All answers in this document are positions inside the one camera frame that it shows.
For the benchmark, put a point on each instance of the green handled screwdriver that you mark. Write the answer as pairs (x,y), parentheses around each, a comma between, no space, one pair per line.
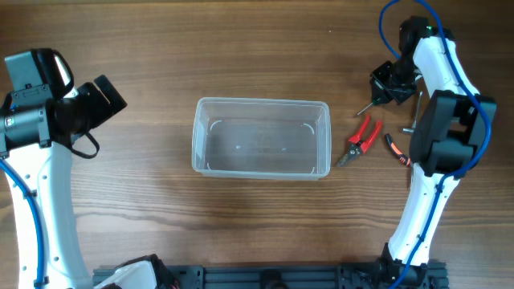
(364,108)

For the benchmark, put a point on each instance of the black orange needle-nose pliers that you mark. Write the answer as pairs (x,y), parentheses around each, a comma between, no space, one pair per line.
(402,157)

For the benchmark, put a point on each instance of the clear plastic container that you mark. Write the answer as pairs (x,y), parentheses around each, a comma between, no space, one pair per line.
(262,139)

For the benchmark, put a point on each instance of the red handled snips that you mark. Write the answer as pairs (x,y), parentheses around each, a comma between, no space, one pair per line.
(357,144)

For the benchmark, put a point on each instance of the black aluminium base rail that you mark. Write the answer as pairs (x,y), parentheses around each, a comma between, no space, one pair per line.
(343,276)

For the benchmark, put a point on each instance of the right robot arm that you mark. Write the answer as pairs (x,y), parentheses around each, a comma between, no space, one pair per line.
(449,140)

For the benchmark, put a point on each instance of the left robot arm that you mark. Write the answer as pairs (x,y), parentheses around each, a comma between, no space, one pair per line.
(41,119)

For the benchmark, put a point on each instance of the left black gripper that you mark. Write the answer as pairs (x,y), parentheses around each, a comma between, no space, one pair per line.
(88,91)

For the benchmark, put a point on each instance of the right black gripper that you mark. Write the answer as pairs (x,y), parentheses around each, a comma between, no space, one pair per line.
(378,87)

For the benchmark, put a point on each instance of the small metal hammer tool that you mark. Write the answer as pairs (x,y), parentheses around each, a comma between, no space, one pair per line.
(411,129)

